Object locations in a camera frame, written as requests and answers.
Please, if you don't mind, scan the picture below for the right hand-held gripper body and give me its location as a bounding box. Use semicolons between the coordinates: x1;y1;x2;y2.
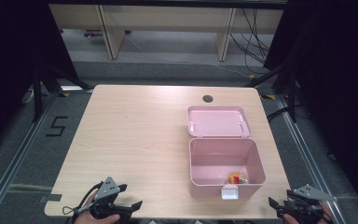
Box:
276;184;337;224

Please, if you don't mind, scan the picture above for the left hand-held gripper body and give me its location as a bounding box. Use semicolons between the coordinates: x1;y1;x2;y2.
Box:
89;175;133;219

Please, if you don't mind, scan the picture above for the pink plastic storage box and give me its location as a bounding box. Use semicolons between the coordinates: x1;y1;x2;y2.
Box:
186;105;267;201

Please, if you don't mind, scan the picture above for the person's right hand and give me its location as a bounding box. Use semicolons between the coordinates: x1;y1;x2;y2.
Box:
282;202;334;224

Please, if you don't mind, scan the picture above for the person's left hand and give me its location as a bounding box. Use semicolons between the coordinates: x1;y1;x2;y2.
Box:
74;193;121;224

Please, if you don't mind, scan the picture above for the orange and red snack packet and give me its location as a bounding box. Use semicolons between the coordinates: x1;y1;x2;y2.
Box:
226;172;250;185

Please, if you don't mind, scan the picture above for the grey tape strip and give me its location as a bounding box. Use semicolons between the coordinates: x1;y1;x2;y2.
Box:
38;192;63;203

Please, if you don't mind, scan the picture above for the black metal stand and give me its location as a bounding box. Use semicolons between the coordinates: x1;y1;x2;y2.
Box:
245;62;300;124
32;61;95;123

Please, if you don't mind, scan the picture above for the black curtain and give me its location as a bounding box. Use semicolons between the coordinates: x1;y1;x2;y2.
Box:
0;0;79;157
263;0;358;216

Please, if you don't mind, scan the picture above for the light wooden bench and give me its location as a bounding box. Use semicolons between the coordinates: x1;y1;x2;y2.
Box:
48;3;285;62

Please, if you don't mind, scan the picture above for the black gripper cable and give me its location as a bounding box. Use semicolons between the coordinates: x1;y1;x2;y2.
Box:
62;181;104;223

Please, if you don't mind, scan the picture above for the metal floor rail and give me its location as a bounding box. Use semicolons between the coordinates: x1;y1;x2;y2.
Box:
275;94;347;224
0;91;61;223

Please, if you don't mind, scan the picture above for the black floor cable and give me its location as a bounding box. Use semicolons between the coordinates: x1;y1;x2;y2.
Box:
266;106;290;123

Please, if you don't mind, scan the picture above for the white coiled cable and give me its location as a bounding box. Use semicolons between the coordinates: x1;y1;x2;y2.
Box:
21;88;35;105

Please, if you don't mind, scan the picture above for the bundle of black cables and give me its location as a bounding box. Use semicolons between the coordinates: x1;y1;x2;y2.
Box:
228;7;272;76

